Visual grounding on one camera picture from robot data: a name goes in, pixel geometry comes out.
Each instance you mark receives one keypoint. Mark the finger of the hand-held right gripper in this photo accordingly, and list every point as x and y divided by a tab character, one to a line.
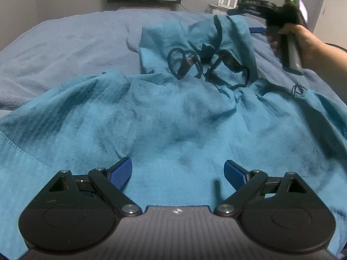
257	30
254	5

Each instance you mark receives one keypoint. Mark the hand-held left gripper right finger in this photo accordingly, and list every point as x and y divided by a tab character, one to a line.
234	172

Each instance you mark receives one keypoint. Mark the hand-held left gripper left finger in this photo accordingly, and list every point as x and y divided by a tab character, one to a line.
122	170

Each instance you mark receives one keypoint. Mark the teal zip jacket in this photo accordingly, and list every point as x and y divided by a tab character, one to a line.
162	119

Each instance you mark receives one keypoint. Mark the person's right forearm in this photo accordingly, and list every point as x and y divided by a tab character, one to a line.
334	58

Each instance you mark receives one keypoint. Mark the person's right hand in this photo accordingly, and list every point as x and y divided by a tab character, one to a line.
309	42

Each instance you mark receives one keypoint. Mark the white router with antennas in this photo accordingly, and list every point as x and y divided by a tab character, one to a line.
228	1

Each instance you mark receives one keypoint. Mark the grey-blue bed sheet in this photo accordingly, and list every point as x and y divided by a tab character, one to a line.
67	46

